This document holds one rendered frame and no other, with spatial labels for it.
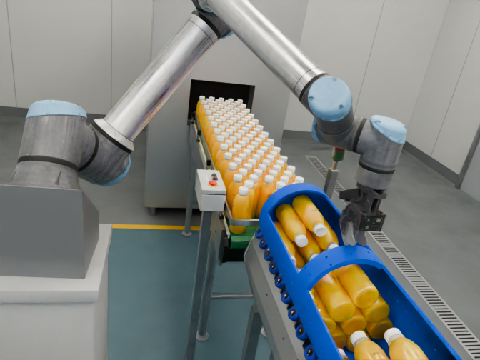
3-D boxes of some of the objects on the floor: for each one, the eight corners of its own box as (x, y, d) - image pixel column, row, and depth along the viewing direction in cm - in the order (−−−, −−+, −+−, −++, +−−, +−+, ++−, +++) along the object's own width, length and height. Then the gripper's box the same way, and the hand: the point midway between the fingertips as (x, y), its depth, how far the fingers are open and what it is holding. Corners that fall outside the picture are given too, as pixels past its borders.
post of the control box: (185, 366, 214) (204, 201, 173) (184, 360, 218) (203, 197, 177) (192, 366, 215) (213, 202, 174) (191, 359, 219) (212, 198, 177)
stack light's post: (289, 334, 245) (331, 171, 200) (287, 329, 249) (328, 167, 203) (296, 333, 246) (338, 171, 201) (293, 328, 250) (336, 168, 204)
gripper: (364, 191, 98) (343, 262, 107) (397, 193, 100) (373, 262, 109) (349, 176, 106) (330, 243, 115) (379, 178, 108) (358, 243, 117)
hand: (348, 243), depth 114 cm, fingers closed, pressing on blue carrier
